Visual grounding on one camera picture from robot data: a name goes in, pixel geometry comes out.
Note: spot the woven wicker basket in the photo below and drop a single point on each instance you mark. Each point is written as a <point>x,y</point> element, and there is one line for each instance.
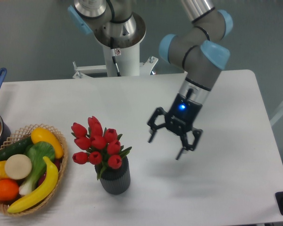
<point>21,134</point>

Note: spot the green cucumber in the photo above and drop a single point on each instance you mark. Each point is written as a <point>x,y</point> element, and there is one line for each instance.
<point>17,147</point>

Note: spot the beige round disc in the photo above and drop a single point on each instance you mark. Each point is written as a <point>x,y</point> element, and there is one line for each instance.
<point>18,166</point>

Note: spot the dark red fruit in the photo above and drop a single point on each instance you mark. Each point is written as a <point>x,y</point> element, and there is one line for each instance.
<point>42,178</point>

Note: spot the orange fruit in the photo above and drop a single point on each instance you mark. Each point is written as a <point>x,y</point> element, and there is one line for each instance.
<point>9,189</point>

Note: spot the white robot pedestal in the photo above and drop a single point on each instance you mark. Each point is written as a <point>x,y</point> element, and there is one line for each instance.
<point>121,48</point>

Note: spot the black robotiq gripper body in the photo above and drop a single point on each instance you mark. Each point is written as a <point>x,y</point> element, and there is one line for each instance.
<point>179,119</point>

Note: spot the red tulip bouquet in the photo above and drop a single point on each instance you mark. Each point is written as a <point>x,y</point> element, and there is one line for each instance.
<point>99,146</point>

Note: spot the dark grey ribbed vase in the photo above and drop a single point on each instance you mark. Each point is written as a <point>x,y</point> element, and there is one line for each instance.
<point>116,181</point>

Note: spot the yellow banana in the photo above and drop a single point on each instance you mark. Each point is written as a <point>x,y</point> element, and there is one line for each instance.
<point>40,193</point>

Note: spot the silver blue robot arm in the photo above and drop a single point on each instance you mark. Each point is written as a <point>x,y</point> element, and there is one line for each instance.
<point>197,52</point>

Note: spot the green bok choy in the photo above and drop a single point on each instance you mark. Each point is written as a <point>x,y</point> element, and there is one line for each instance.
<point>35,153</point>

